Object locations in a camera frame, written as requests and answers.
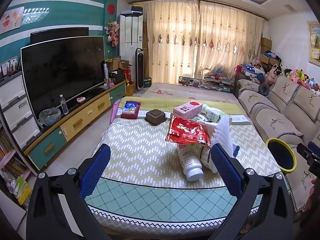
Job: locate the white plastic drawer unit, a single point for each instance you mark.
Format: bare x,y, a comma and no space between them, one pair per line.
17,110

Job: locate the green box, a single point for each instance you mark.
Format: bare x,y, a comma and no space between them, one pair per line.
147,82

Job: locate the glass coffee table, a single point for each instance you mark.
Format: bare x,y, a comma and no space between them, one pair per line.
207,82

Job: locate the yellow rimmed trash bin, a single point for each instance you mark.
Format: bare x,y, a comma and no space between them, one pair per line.
280,155

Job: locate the white bottle with green label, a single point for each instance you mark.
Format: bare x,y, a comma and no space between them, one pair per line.
212,112

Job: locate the large curved television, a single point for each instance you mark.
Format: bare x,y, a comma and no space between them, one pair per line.
62,72

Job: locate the wall poster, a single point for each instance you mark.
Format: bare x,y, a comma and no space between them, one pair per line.
11,20

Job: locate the pink strawberry milk carton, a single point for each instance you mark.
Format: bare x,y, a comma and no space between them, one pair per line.
187,108

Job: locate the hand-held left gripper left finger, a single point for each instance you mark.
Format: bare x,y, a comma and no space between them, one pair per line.
96,170

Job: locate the yellow and teal television cabinet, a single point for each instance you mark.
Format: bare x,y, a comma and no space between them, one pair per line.
82,116

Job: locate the pile of plush toys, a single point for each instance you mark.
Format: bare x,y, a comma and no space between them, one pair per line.
297,76

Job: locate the yellow basket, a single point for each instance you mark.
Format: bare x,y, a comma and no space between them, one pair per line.
130,90

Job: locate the small pink dish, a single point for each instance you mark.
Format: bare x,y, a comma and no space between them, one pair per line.
81,100

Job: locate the hanging flower decoration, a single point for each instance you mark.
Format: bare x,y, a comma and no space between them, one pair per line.
112,31

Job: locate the framed wall picture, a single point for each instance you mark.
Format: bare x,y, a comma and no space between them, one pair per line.
314,42

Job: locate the red foil bag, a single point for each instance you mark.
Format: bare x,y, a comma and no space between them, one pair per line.
190,132

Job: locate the boxes atop air conditioner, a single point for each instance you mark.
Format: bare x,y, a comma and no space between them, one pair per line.
137,8

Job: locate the red round wall decoration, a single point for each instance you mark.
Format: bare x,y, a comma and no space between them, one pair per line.
111,8

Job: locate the red tray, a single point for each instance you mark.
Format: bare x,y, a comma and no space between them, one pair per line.
130,116

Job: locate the stack of cardboard boxes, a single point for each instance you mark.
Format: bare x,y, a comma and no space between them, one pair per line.
266,46

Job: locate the white labelled plastic bottle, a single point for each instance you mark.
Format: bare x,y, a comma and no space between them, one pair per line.
207,157

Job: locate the blue tissue pack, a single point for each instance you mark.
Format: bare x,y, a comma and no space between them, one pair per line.
131,107

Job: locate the white capped plastic bottle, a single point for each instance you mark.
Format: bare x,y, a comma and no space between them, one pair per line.
188,162

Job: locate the white shuttlecock tube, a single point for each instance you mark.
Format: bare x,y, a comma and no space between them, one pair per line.
105,72

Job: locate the clear water bottle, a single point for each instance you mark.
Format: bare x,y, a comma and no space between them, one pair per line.
64,106

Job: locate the beige sofa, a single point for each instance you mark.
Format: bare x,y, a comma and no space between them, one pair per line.
270,110

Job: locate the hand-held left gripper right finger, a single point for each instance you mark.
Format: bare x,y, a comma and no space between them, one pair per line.
225,167

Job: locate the white standing air conditioner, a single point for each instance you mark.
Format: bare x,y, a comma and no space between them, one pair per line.
131,35

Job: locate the beige embroidered curtain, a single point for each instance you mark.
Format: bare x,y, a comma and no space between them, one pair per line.
230,40
172,42

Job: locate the person's right hand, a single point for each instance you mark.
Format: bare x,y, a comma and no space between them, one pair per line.
315,192

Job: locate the open cardboard boxes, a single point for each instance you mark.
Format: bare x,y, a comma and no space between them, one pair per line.
118,66

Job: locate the blue starry bag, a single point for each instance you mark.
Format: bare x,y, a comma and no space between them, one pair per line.
251,70

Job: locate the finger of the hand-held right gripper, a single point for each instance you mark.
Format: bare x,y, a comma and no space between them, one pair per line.
305,152

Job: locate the floral beige mat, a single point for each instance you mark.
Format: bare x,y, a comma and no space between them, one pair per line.
175,92

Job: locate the brown plastic container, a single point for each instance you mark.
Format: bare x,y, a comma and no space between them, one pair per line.
155,117

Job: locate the black tower fan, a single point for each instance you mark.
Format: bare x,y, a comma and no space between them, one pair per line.
140,67

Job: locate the framed photos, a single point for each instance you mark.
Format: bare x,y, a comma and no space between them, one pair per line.
10,67

